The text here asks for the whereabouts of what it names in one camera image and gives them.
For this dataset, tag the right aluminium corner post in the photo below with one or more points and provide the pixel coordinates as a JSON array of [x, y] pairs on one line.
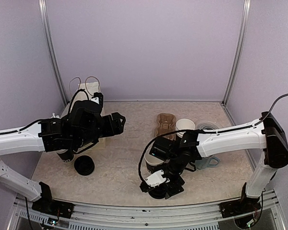
[[238, 51]]

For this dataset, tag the beige paper bag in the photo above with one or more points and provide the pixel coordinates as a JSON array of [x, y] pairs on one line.
[[90, 85]]

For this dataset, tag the left aluminium corner post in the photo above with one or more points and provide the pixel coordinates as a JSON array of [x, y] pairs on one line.
[[51, 50]]

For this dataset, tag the light blue ceramic mug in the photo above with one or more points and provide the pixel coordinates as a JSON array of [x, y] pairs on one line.
[[208, 162]]

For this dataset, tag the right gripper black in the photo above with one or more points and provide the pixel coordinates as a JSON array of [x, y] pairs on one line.
[[173, 189]]

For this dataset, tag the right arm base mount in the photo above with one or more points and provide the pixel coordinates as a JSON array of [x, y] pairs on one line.
[[239, 206]]

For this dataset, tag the aluminium front rail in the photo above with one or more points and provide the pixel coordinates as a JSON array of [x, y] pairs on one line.
[[204, 216]]

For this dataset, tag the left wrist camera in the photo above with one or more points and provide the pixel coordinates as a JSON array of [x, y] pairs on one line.
[[98, 98]]

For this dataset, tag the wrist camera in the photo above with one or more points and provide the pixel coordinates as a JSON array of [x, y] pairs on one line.
[[98, 98], [154, 180]]

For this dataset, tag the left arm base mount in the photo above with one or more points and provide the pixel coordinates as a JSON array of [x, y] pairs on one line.
[[47, 205]]

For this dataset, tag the stack of black lids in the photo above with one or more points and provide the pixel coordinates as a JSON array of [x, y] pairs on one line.
[[84, 165]]

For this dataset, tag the stack of paper cups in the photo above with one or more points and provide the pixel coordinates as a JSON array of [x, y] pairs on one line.
[[183, 124]]

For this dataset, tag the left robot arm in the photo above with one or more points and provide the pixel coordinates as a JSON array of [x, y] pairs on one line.
[[82, 127]]

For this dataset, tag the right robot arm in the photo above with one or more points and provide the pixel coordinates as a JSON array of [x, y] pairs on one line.
[[193, 145]]

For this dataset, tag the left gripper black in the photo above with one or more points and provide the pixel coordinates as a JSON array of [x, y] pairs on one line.
[[118, 127]]

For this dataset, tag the black cup holding straws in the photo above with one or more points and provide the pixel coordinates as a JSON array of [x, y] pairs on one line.
[[66, 155]]

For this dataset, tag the grey swirl silicone lid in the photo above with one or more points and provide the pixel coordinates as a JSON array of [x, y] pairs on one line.
[[204, 124]]

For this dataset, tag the brown pulp cup carrier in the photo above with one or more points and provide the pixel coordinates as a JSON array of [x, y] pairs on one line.
[[165, 123]]

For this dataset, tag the bundle of white straws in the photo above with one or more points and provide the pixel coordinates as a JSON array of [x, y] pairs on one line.
[[55, 116]]

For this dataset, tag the aluminium corner post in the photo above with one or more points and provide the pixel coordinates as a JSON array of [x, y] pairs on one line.
[[51, 50], [238, 51]]

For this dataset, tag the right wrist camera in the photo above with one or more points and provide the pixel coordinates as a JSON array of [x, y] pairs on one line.
[[154, 180]]

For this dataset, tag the black plastic cup lid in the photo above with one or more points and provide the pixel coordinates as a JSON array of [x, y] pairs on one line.
[[158, 193]]

